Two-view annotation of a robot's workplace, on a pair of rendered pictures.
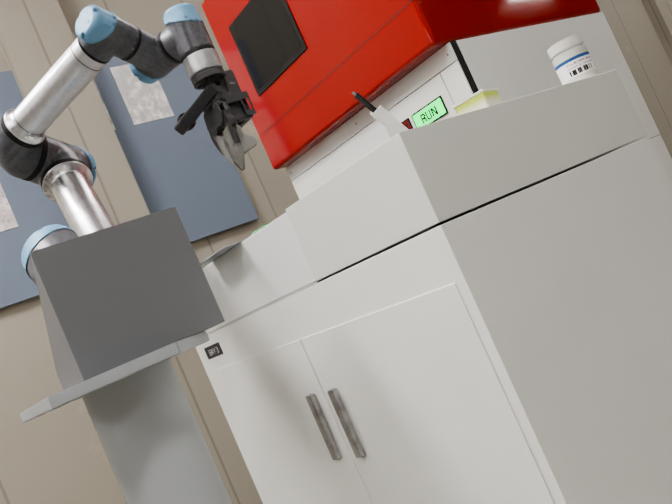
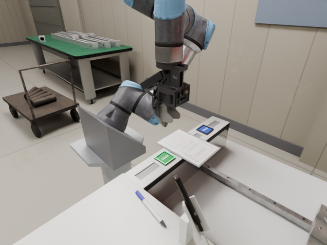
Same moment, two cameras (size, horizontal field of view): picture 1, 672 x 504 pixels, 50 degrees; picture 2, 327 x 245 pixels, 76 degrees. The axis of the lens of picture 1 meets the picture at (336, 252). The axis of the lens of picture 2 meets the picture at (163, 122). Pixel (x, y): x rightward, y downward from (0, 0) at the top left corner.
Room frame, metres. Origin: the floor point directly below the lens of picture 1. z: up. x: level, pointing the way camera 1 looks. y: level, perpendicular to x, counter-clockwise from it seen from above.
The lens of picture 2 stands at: (1.38, -0.46, 1.45)
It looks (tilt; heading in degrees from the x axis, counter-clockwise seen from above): 30 degrees down; 80
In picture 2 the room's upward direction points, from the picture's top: straight up
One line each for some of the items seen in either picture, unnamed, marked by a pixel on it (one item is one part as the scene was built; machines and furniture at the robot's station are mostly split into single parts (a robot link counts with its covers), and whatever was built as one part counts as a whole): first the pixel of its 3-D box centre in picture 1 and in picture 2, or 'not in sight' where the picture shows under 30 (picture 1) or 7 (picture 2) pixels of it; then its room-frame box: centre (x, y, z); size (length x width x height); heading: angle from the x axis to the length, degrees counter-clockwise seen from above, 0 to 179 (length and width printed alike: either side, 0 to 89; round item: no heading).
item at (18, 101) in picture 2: not in sight; (37, 91); (0.21, 2.35, 0.44); 1.11 x 0.65 x 0.88; 132
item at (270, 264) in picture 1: (255, 275); (185, 157); (1.59, 0.18, 0.89); 0.55 x 0.09 x 0.14; 37
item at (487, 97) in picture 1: (481, 111); not in sight; (1.45, -0.38, 1.00); 0.07 x 0.07 x 0.07; 52
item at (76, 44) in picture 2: not in sight; (76, 59); (0.42, 3.95, 0.47); 2.58 x 1.01 x 0.93; 124
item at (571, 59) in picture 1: (573, 63); not in sight; (1.45, -0.59, 1.01); 0.07 x 0.07 x 0.10
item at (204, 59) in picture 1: (203, 67); (169, 53); (1.50, 0.10, 1.33); 0.08 x 0.08 x 0.05
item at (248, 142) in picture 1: (244, 144); (165, 117); (1.49, 0.08, 1.14); 0.06 x 0.03 x 0.09; 127
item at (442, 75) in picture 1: (385, 178); not in sight; (2.04, -0.21, 1.02); 0.81 x 0.03 x 0.40; 37
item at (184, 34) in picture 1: (187, 34); (170, 21); (1.50, 0.10, 1.41); 0.09 x 0.08 x 0.11; 59
